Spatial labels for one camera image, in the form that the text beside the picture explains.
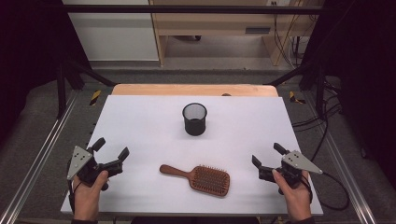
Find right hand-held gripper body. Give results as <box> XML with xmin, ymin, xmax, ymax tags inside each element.
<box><xmin>258</xmin><ymin>150</ymin><xmax>323</xmax><ymax>189</ymax></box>

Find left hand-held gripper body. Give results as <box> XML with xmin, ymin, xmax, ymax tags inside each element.
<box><xmin>66</xmin><ymin>146</ymin><xmax>124</xmax><ymax>191</ymax></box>

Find wooden paddle hairbrush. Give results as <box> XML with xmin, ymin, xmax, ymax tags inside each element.
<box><xmin>159</xmin><ymin>163</ymin><xmax>232</xmax><ymax>198</ymax></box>

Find black mesh cup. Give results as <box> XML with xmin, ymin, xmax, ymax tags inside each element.
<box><xmin>182</xmin><ymin>102</ymin><xmax>208</xmax><ymax>137</ymax></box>

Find person's right hand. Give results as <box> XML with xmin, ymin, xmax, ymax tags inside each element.
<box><xmin>272</xmin><ymin>169</ymin><xmax>312</xmax><ymax>221</ymax></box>

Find person's left hand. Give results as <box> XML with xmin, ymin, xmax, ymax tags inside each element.
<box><xmin>73</xmin><ymin>170</ymin><xmax>110</xmax><ymax>221</ymax></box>

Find white board sheet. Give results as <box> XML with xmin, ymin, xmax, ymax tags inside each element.
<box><xmin>60</xmin><ymin>94</ymin><xmax>324</xmax><ymax>217</ymax></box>

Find black metal stand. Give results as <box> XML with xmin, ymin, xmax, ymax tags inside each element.
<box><xmin>266</xmin><ymin>60</ymin><xmax>327</xmax><ymax>118</ymax></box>
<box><xmin>55</xmin><ymin>58</ymin><xmax>118</xmax><ymax>119</ymax></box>

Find wooden table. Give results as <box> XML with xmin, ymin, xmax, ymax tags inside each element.
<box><xmin>111</xmin><ymin>83</ymin><xmax>279</xmax><ymax>97</ymax></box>

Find black curtain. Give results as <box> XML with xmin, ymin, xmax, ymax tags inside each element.
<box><xmin>0</xmin><ymin>0</ymin><xmax>92</xmax><ymax>144</ymax></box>
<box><xmin>301</xmin><ymin>0</ymin><xmax>396</xmax><ymax>183</ymax></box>

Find white cabinet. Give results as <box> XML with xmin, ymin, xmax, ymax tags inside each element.
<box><xmin>61</xmin><ymin>0</ymin><xmax>161</xmax><ymax>62</ymax></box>

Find light wooden desk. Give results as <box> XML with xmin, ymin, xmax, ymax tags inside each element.
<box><xmin>148</xmin><ymin>0</ymin><xmax>325</xmax><ymax>67</ymax></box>

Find left hand-held gripper cable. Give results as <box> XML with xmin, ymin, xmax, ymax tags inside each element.
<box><xmin>66</xmin><ymin>178</ymin><xmax>82</xmax><ymax>214</ymax></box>

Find hand-held gripper cable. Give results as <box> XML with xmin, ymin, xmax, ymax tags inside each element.
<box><xmin>306</xmin><ymin>171</ymin><xmax>350</xmax><ymax>212</ymax></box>
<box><xmin>66</xmin><ymin>178</ymin><xmax>82</xmax><ymax>214</ymax></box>

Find aluminium rail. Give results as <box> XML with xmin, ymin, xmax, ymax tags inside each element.
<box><xmin>302</xmin><ymin>92</ymin><xmax>378</xmax><ymax>224</ymax></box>
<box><xmin>0</xmin><ymin>90</ymin><xmax>79</xmax><ymax>224</ymax></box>

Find black floor cables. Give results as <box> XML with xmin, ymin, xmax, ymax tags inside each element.
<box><xmin>291</xmin><ymin>78</ymin><xmax>344</xmax><ymax>162</ymax></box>

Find right hand-held gripper cable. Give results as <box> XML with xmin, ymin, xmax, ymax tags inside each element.
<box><xmin>306</xmin><ymin>171</ymin><xmax>350</xmax><ymax>212</ymax></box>

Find hanging cable bundle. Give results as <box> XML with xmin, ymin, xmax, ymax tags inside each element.
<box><xmin>272</xmin><ymin>1</ymin><xmax>321</xmax><ymax>70</ymax></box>

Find black horizontal frame bar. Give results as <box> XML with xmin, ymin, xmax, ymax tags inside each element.
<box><xmin>62</xmin><ymin>4</ymin><xmax>326</xmax><ymax>16</ymax></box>

